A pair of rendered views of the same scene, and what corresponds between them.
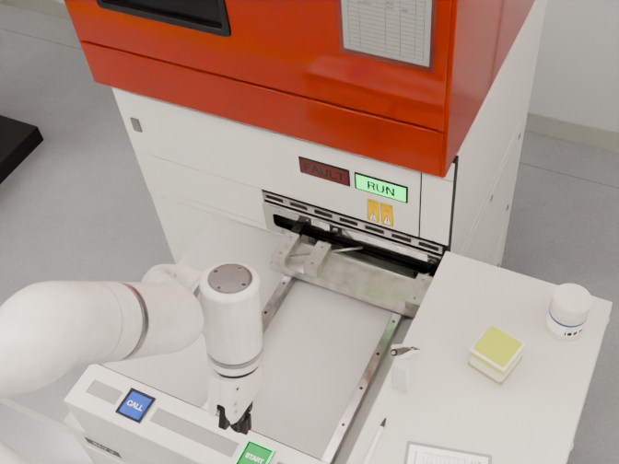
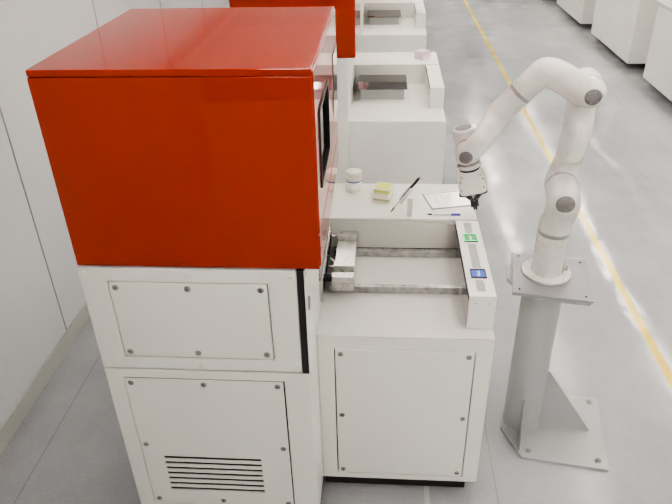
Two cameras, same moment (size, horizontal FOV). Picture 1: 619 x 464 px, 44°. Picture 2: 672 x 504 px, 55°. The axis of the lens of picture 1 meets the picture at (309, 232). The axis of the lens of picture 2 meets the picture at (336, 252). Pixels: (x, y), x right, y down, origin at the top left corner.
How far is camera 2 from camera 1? 281 cm
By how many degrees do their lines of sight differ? 82
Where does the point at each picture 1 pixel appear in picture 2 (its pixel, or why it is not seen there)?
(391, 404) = (419, 215)
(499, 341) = (381, 185)
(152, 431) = (484, 265)
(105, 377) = (473, 288)
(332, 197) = not seen: hidden behind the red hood
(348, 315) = (362, 268)
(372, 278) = (344, 252)
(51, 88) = not seen: outside the picture
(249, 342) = not seen: hidden behind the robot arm
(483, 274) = (338, 207)
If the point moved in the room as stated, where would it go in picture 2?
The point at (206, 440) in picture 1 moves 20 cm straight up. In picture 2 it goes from (474, 252) to (478, 206)
